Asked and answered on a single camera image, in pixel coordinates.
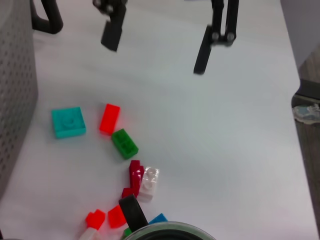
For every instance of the blue square toy brick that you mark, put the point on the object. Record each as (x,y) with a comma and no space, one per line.
(158,218)

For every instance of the bright red slope brick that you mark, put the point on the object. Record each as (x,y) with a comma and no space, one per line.
(109,120)

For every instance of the grey-green perforated storage bin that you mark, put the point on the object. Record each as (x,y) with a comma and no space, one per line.
(15,87)

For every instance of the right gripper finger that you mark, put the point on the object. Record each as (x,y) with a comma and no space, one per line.
(222,22)
(113,32)

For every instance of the white two-stud toy brick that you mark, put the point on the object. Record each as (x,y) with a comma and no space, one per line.
(148,185)

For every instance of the dark red toy brick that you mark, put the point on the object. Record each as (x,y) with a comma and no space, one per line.
(135,177)

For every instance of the small red toy brick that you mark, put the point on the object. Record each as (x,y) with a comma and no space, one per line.
(95,220)
(116,217)

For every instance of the teal square toy brick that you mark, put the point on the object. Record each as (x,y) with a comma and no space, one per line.
(68,122)

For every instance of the small green toy brick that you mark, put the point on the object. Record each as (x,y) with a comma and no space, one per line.
(127,232)

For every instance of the grey sports shoe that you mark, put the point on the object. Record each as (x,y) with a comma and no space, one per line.
(307,114)

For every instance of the green rectangular toy brick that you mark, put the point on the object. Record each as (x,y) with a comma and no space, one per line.
(125,145)

